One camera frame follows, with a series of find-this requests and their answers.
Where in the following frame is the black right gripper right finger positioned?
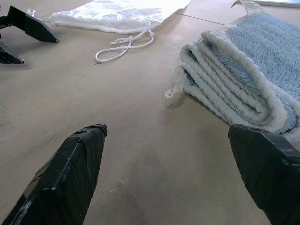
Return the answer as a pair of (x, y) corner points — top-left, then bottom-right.
(228, 124), (300, 225)

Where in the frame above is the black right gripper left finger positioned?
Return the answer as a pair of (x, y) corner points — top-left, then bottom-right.
(0, 122), (108, 225)

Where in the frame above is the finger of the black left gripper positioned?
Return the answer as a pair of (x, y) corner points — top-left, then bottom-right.
(0, 41), (25, 65)
(6, 6), (60, 44)

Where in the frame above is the blue and white fluffy towel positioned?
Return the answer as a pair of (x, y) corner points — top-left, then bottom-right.
(163, 0), (300, 143)

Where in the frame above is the white drawstring bag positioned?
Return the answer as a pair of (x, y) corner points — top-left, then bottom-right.
(26, 0), (192, 63)

